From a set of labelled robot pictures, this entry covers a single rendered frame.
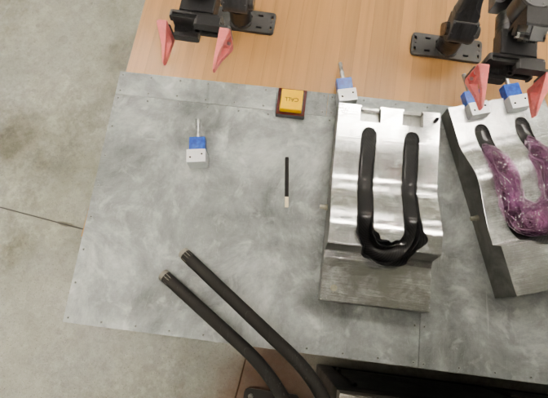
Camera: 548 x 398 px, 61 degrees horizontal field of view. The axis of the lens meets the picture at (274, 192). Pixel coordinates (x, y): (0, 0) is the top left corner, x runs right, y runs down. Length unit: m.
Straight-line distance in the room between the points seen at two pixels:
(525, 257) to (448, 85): 0.52
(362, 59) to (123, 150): 0.72
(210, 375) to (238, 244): 0.92
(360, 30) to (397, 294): 0.76
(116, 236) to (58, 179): 1.06
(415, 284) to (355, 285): 0.14
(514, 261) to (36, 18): 2.37
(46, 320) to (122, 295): 0.99
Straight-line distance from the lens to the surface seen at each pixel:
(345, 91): 1.29
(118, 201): 1.30
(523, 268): 1.22
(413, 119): 1.28
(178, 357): 2.04
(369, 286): 1.15
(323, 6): 1.50
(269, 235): 1.21
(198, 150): 1.23
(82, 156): 2.29
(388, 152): 1.21
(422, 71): 1.43
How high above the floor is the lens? 1.99
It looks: 75 degrees down
